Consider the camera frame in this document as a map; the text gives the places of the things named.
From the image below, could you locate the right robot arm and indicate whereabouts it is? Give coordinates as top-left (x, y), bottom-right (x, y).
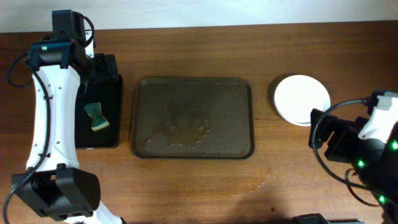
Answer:
top-left (308, 90), bottom-right (397, 223)

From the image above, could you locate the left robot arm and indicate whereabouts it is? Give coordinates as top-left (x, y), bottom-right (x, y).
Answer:
top-left (10, 30), bottom-right (125, 223)

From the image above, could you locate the white plate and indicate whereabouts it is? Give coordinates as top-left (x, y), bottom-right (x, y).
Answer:
top-left (274, 75), bottom-right (331, 122)
top-left (281, 116), bottom-right (311, 126)

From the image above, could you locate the green yellow sponge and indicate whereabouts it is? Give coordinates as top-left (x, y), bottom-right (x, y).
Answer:
top-left (84, 102), bottom-right (110, 132)

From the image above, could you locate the black plastic tray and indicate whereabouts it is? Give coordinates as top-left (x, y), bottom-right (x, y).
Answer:
top-left (75, 54), bottom-right (123, 149)

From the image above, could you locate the brown translucent tray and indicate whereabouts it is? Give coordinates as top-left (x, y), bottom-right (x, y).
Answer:
top-left (131, 77), bottom-right (255, 160)

